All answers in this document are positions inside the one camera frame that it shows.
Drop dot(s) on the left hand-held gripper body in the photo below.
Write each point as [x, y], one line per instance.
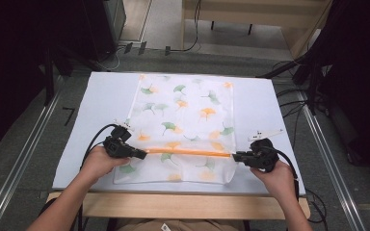
[117, 146]

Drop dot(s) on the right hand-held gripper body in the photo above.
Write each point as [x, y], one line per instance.
[263, 157]

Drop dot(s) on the white leaf-print fabric cover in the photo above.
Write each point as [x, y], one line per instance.
[186, 128]

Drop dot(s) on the person's left hand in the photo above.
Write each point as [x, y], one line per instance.
[99, 165]

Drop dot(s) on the person's right hand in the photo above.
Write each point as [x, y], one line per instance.
[281, 181]

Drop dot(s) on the wooden table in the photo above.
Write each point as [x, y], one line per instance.
[179, 207]

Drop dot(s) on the person's beige trousers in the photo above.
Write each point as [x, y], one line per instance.
[189, 225]

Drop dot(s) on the black curtain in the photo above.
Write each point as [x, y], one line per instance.
[359, 80]
[9, 70]

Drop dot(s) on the black cabinet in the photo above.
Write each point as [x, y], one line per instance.
[104, 22]

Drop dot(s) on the light wooden bench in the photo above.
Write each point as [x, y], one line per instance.
[253, 12]

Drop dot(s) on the aluminium floor rail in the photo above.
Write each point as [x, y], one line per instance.
[330, 160]
[19, 166]

